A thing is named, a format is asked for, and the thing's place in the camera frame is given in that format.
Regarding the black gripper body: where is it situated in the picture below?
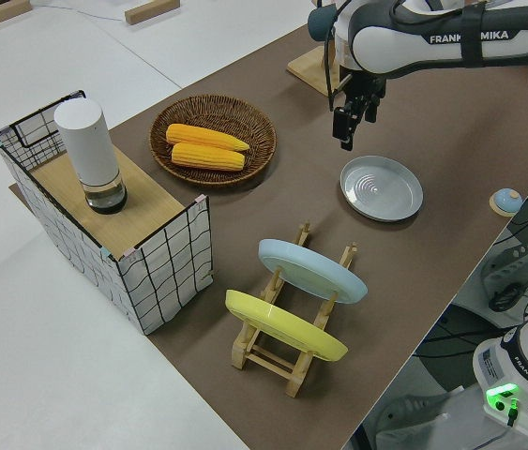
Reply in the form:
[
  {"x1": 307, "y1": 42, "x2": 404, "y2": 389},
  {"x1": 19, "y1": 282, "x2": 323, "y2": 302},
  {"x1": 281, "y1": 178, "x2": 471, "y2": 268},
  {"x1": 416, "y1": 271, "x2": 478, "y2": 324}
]
[{"x1": 339, "y1": 67, "x2": 387, "y2": 102}]

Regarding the black gripper long finger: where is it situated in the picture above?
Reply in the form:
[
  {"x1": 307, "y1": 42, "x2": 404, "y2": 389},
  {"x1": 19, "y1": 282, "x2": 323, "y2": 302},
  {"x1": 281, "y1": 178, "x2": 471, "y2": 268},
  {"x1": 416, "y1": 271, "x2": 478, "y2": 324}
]
[{"x1": 331, "y1": 96, "x2": 365, "y2": 152}]

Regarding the black gripper short finger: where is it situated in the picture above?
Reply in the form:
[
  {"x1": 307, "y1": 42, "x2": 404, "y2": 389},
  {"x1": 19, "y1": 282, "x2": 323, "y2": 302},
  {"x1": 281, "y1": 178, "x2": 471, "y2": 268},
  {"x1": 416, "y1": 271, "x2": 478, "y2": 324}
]
[{"x1": 364, "y1": 91, "x2": 384, "y2": 125}]

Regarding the gray metal plate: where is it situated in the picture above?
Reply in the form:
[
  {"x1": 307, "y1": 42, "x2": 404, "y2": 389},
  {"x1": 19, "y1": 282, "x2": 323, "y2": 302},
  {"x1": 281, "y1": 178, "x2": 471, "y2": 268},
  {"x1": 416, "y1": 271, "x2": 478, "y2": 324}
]
[{"x1": 339, "y1": 155, "x2": 425, "y2": 223}]

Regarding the light blue plate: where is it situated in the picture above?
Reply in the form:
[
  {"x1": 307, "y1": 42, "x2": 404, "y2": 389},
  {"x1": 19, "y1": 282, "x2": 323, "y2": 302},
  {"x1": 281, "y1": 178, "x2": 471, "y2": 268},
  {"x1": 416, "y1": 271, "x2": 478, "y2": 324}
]
[{"x1": 258, "y1": 238, "x2": 369, "y2": 306}]

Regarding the yellow plate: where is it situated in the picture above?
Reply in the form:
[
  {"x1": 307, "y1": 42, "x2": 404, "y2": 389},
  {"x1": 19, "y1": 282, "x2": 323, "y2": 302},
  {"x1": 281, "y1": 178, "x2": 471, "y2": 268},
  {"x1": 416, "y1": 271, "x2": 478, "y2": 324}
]
[{"x1": 224, "y1": 289, "x2": 350, "y2": 363}]

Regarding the wooden plate rack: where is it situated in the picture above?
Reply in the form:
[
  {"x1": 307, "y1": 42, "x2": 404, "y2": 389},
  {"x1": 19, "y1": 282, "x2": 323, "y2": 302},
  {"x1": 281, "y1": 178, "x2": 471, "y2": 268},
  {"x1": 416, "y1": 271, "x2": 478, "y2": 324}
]
[{"x1": 230, "y1": 219, "x2": 358, "y2": 398}]

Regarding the wooden stand with teal knob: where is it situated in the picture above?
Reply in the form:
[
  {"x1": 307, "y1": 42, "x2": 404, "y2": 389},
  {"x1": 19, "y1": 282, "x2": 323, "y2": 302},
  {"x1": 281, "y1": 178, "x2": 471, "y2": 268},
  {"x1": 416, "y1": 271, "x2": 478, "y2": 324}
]
[{"x1": 285, "y1": 5, "x2": 345, "y2": 98}]

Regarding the brown wicker basket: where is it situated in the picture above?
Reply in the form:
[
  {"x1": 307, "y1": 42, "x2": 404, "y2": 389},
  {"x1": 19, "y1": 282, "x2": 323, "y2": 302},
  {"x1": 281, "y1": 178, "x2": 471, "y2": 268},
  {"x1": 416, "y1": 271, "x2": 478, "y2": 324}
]
[{"x1": 149, "y1": 95, "x2": 278, "y2": 189}]

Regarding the yellow corn cob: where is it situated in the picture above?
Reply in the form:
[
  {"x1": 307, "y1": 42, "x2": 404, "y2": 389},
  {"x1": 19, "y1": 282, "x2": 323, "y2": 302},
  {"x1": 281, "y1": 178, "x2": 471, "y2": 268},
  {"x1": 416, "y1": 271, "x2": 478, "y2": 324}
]
[
  {"x1": 165, "y1": 123, "x2": 251, "y2": 153},
  {"x1": 170, "y1": 142, "x2": 246, "y2": 173}
]

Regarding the brown table mat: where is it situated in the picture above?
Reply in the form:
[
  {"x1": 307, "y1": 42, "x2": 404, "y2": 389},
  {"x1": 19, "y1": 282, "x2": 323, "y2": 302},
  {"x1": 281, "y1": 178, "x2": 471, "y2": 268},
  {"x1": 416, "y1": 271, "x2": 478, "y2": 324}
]
[{"x1": 106, "y1": 21, "x2": 528, "y2": 450}]

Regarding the blue service bell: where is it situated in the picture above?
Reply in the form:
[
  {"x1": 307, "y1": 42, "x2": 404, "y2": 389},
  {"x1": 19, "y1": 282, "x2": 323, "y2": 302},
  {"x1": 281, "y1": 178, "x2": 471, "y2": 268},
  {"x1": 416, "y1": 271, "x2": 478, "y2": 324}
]
[{"x1": 488, "y1": 187, "x2": 522, "y2": 218}]

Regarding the grid patterned open box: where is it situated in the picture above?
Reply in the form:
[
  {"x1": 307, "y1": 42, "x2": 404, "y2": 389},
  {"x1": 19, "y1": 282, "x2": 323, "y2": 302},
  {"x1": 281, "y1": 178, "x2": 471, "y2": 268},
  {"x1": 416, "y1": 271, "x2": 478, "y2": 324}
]
[{"x1": 0, "y1": 89, "x2": 213, "y2": 337}]

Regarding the white cylindrical bottle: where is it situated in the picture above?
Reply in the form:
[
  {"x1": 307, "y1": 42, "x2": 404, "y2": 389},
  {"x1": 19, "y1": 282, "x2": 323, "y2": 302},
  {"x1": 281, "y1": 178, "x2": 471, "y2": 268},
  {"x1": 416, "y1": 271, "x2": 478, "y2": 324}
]
[{"x1": 53, "y1": 98, "x2": 129, "y2": 216}]

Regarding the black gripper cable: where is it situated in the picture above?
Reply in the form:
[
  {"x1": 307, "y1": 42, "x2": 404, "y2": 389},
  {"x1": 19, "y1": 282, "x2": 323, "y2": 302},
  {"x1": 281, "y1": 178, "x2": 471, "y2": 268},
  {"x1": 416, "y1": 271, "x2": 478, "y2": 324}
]
[{"x1": 315, "y1": 0, "x2": 345, "y2": 113}]

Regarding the black arm strap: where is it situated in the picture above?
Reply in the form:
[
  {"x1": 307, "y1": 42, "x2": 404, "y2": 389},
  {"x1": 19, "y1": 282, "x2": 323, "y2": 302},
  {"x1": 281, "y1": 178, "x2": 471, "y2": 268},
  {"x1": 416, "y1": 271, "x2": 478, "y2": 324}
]
[{"x1": 460, "y1": 1, "x2": 488, "y2": 69}]

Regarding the black cable clamp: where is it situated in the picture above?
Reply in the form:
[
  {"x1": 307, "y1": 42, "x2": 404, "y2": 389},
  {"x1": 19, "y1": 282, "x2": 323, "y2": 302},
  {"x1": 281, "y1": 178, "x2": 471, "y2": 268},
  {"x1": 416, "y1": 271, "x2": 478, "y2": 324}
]
[{"x1": 488, "y1": 284, "x2": 525, "y2": 313}]

